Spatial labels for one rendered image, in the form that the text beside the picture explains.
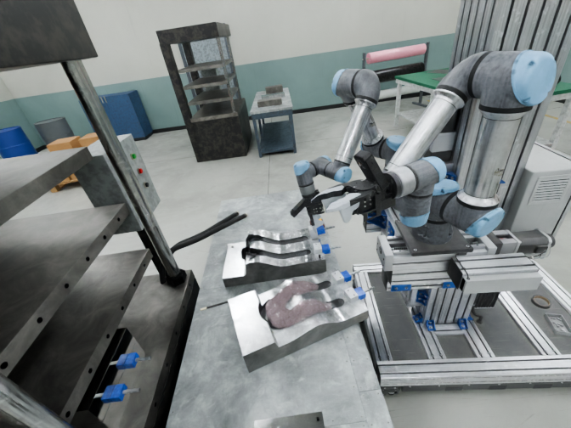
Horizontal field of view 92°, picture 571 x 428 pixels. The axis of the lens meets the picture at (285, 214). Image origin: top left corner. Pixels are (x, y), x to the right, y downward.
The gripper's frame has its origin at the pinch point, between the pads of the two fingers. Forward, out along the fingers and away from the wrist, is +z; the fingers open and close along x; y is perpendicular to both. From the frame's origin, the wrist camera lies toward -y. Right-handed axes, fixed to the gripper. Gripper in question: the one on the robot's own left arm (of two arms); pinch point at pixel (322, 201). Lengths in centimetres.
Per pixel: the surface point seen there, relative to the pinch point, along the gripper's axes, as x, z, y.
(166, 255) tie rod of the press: 76, 48, 37
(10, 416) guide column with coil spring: 4, 76, 24
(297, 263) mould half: 48, -7, 51
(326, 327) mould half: 15, -2, 58
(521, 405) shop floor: -10, -94, 149
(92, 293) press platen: 58, 76, 33
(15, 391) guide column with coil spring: 6, 74, 20
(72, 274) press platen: 36, 67, 13
